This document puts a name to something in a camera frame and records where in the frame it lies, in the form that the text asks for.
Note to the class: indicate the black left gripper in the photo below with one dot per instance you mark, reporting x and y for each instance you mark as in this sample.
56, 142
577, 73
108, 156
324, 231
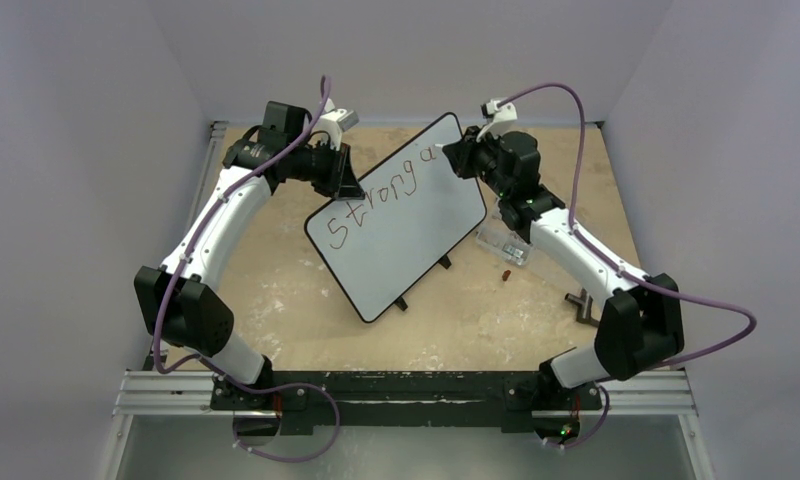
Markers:
349, 186

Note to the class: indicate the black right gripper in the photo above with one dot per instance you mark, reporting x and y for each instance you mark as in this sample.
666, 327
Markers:
473, 157

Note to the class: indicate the white whiteboard black frame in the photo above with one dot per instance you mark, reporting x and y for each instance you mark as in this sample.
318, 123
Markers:
415, 211

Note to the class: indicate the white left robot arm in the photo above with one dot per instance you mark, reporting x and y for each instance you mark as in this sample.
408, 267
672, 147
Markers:
179, 297

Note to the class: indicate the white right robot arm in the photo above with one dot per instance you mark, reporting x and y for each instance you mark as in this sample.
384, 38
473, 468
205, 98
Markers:
641, 320

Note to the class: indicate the clear plastic screw box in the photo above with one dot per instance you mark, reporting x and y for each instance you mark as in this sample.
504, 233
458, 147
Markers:
504, 244

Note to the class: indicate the black metal clamp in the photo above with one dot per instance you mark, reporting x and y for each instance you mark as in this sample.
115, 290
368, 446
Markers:
584, 306

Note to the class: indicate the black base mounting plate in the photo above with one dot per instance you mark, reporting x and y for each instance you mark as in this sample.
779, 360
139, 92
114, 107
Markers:
511, 401

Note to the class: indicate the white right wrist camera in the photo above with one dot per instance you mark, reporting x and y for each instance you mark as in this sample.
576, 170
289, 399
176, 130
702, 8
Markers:
499, 116

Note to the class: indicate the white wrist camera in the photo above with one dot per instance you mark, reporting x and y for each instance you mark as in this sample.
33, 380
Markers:
499, 116
334, 122

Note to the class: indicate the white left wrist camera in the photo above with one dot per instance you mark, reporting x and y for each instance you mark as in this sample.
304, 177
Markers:
334, 122

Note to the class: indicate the aluminium extrusion rail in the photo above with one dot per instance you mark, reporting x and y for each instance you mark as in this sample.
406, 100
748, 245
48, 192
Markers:
188, 393

